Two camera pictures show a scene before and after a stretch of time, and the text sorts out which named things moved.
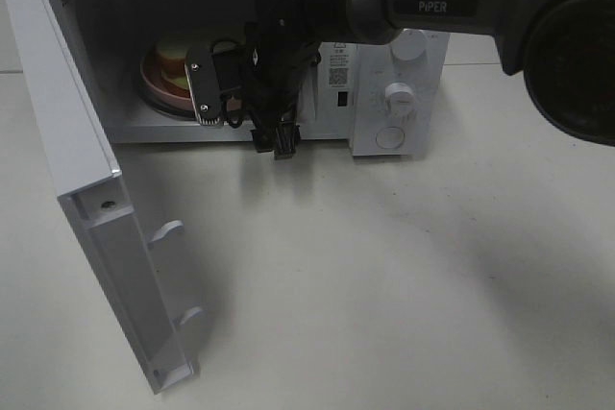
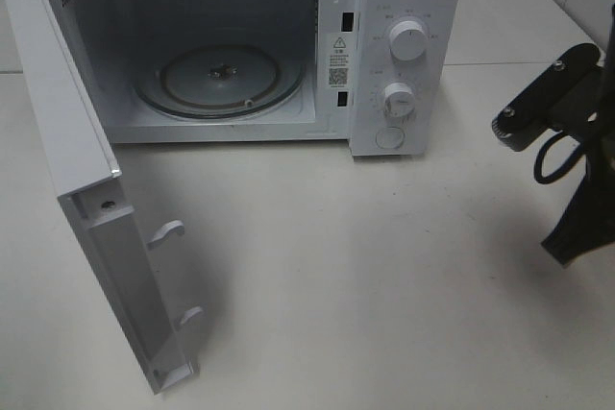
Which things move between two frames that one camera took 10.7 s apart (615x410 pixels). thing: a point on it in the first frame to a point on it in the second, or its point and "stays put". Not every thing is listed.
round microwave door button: (389, 137) stays put
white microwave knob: (408, 45) stays put
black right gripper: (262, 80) to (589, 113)
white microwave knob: (400, 101) stays put
